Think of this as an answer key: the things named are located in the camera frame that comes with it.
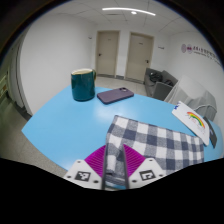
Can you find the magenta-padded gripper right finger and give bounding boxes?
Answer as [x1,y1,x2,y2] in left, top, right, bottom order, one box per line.
[120,143,167,190]

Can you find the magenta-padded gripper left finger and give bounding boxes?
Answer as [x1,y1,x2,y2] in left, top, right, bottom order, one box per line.
[63,143,110,191]

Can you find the grey white checked towel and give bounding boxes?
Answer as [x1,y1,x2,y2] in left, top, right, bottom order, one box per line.
[101,114,206,190]

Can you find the white rainbow print mouse pad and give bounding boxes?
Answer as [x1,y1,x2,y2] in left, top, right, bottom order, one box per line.
[171,100,212,147]

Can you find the purple smartphone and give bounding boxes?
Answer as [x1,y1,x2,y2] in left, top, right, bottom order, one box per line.
[96,87,135,106]

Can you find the teal ceramic mug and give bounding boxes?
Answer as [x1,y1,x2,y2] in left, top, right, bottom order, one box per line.
[70,68,98,102]

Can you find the grey cloth covered equipment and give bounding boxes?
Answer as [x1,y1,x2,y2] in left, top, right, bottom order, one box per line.
[163,75,218,122]

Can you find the black bag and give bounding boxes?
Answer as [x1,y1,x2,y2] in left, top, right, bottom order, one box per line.
[148,72,164,84]

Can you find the beige door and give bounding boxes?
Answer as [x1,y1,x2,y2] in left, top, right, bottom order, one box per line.
[95,30,121,78]
[125,31,155,83]

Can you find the long ceiling light strip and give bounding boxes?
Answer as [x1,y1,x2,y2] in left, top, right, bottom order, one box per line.
[101,7,157,17]

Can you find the red wall sign lettering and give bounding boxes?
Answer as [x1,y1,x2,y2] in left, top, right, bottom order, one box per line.
[180,43,224,68]

